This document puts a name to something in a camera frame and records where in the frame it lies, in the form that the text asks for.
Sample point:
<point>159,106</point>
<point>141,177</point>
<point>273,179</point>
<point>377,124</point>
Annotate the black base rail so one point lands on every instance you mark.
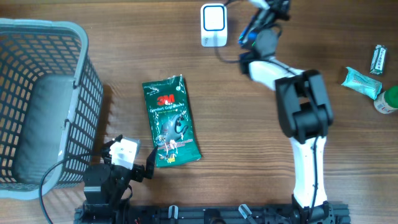
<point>279,213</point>

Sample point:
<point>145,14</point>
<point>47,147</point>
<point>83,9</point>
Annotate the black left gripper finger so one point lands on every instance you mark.
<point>150,164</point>
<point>106,149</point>

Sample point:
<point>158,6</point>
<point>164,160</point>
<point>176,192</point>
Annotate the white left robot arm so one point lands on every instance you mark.
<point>106,183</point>

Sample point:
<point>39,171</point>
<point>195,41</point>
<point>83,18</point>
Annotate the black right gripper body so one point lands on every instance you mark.
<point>277,8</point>

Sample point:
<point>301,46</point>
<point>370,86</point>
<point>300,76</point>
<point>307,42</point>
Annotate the light green wipes pack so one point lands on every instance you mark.
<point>362,84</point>

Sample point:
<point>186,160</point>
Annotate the white barcode scanner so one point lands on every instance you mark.
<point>214,25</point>

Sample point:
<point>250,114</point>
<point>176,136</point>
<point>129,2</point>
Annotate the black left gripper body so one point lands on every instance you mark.
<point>122,176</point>

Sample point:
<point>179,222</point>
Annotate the green 3M gloves packet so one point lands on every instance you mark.
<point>170,121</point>

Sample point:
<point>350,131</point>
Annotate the green white gum pack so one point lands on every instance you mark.
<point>378,60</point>

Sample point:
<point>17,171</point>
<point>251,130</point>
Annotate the green lid jar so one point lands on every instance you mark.
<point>386,102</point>

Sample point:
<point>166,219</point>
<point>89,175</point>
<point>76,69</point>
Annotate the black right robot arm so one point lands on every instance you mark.
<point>303,107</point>

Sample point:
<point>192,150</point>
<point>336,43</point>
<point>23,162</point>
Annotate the grey plastic basket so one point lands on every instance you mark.
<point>51,98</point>

